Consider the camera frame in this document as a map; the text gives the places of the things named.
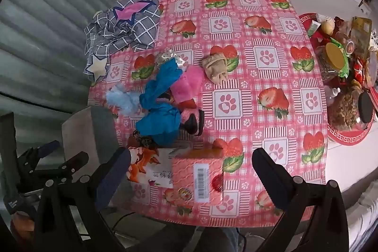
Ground jar with yellow lid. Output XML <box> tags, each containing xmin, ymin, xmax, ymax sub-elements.
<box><xmin>317</xmin><ymin>42</ymin><xmax>350</xmax><ymax>81</ymax></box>

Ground black cable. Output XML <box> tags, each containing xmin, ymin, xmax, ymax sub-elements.
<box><xmin>109</xmin><ymin>211</ymin><xmax>166</xmax><ymax>235</ymax></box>

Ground beige cloth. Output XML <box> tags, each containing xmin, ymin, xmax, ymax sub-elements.
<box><xmin>202</xmin><ymin>53</ymin><xmax>229</xmax><ymax>87</ymax></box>

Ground grey checked star blanket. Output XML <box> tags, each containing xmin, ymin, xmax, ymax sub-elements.
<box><xmin>83</xmin><ymin>0</ymin><xmax>161</xmax><ymax>83</ymax></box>

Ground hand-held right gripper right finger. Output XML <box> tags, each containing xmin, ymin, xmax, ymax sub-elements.
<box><xmin>252</xmin><ymin>147</ymin><xmax>350</xmax><ymax>252</ymax></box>

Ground white polka dot satin cloth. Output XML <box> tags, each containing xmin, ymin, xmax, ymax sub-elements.
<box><xmin>156</xmin><ymin>50</ymin><xmax>189</xmax><ymax>66</ymax></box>

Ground light blue fluffy cloth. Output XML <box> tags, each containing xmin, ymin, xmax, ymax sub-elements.
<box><xmin>106</xmin><ymin>84</ymin><xmax>142</xmax><ymax>115</ymax></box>

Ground white bedding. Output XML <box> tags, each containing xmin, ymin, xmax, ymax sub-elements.
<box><xmin>347</xmin><ymin>190</ymin><xmax>378</xmax><ymax>252</ymax></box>

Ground white storage box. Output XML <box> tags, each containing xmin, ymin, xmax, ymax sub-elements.
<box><xmin>61</xmin><ymin>106</ymin><xmax>132</xmax><ymax>182</ymax></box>

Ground orange red cloth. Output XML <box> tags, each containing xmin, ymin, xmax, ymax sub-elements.
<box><xmin>177</xmin><ymin>98</ymin><xmax>197</xmax><ymax>109</ymax></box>

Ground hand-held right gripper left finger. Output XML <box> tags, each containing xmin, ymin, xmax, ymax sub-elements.
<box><xmin>34</xmin><ymin>146</ymin><xmax>132</xmax><ymax>252</ymax></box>

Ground pile of snack packets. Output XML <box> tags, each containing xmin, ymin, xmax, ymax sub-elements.
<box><xmin>307</xmin><ymin>14</ymin><xmax>378</xmax><ymax>87</ymax></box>

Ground leopard print cloth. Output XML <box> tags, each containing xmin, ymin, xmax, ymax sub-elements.
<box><xmin>131</xmin><ymin>131</ymin><xmax>160</xmax><ymax>150</ymax></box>

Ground red round mat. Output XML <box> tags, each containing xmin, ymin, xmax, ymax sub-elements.
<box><xmin>298</xmin><ymin>12</ymin><xmax>378</xmax><ymax>146</ymax></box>

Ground pink strawberry print tablecloth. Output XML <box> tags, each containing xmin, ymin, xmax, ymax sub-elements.
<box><xmin>89</xmin><ymin>0</ymin><xmax>328</xmax><ymax>227</ymax></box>

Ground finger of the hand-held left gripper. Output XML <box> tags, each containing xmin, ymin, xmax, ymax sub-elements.
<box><xmin>32</xmin><ymin>151</ymin><xmax>90</xmax><ymax>182</ymax></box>
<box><xmin>17</xmin><ymin>140</ymin><xmax>60</xmax><ymax>165</ymax></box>

